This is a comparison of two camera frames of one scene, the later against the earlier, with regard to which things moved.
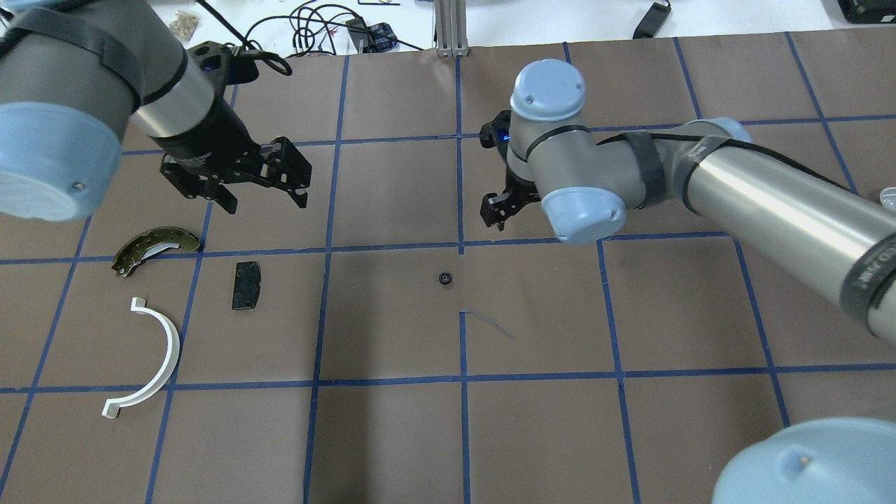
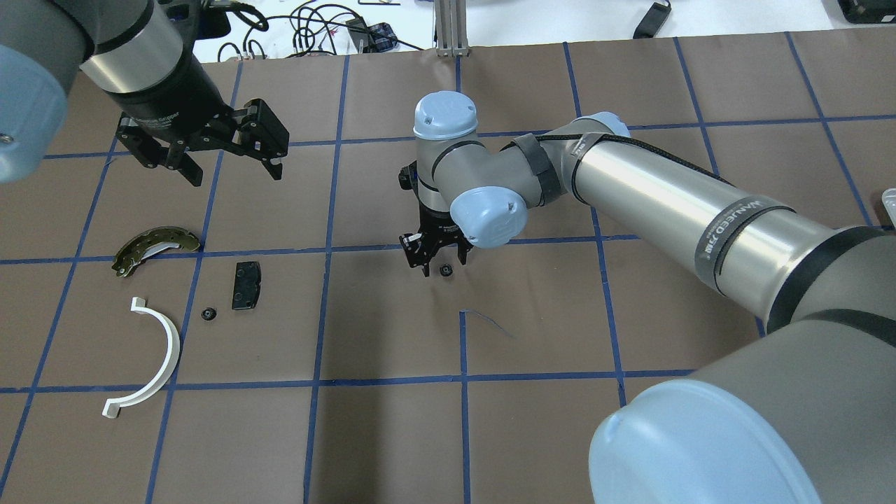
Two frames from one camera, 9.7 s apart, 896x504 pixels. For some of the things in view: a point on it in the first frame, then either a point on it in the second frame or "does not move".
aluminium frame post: (451, 38) does not move
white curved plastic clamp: (113, 407) does not move
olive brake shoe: (150, 241) does not move
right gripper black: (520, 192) to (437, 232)
